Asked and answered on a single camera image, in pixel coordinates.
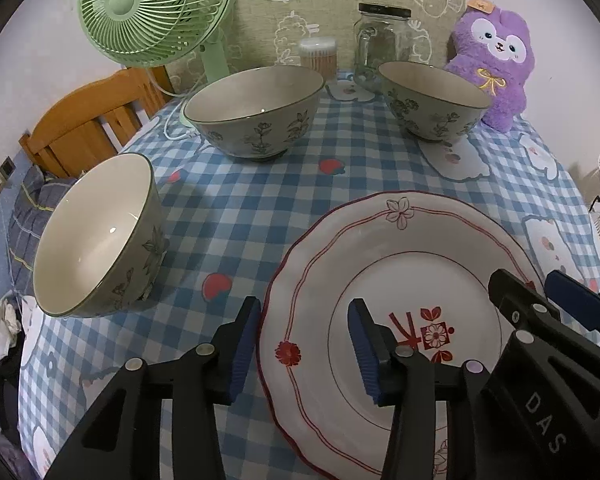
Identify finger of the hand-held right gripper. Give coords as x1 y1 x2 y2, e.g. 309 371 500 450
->
545 270 600 356
487 269 563 331

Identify white fan cable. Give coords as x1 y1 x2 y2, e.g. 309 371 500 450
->
162 102 201 140

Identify grey plaid pillow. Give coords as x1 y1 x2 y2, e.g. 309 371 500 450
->
7 167 81 273

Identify green patterned board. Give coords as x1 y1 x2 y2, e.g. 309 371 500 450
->
167 0 471 96

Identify glass jar with dark lid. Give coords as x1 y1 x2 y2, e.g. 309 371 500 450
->
352 2 413 93

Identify purple plush bunny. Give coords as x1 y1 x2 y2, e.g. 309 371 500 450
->
444 0 537 133

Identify dark clothing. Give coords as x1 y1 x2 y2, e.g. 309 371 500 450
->
0 355 26 441

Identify floral ceramic bowl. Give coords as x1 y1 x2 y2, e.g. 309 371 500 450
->
32 152 170 319
377 61 493 142
182 65 327 162

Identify wall socket panel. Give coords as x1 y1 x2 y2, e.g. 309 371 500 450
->
0 156 17 196

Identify wooden bed headboard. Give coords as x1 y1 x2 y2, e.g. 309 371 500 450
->
19 66 173 179

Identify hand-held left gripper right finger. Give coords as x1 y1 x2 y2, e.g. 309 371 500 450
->
347 298 491 480

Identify blue checkered tablecloth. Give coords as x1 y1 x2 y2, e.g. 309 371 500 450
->
17 67 600 480

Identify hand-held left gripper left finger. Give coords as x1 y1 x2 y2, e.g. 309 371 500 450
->
45 296 262 480

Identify white plate with red pattern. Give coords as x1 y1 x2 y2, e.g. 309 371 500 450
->
257 190 556 480

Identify cotton swab box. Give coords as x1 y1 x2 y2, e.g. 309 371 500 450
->
298 36 338 78

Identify green desk fan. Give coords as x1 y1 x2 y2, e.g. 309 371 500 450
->
78 0 243 128

